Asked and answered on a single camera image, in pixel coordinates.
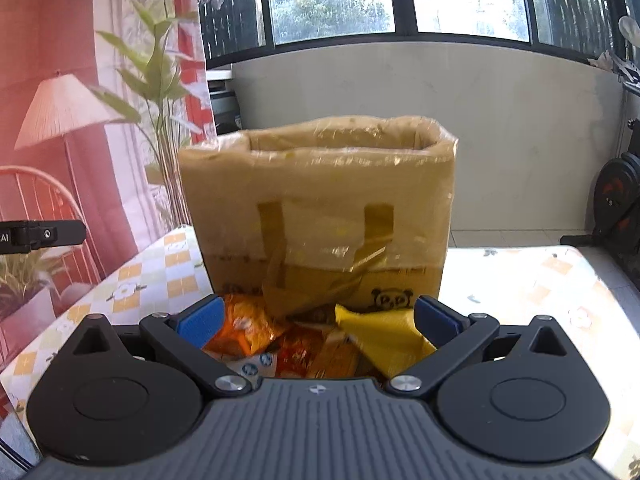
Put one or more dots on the glossy red snack packet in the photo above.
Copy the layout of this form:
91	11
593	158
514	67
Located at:
315	355

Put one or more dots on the white and blue snack packet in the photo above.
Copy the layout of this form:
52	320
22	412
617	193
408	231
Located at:
257	364

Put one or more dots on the taped brown cardboard box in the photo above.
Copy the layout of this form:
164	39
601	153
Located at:
320	210

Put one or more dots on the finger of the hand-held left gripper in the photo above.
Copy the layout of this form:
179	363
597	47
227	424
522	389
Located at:
50	234

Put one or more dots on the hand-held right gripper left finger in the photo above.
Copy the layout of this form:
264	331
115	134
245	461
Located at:
200	319

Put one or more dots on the black exercise bike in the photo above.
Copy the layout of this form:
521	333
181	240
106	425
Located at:
615	195

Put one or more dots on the orange snack packet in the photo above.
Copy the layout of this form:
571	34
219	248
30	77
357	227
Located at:
245	327

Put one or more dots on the printed backdrop curtain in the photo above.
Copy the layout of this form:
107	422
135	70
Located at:
65	110

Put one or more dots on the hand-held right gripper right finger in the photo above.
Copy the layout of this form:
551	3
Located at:
436	318

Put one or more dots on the yellow snack packet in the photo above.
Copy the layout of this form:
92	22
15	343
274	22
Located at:
380	340

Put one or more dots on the black window frame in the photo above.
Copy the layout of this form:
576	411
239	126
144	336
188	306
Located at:
400	37

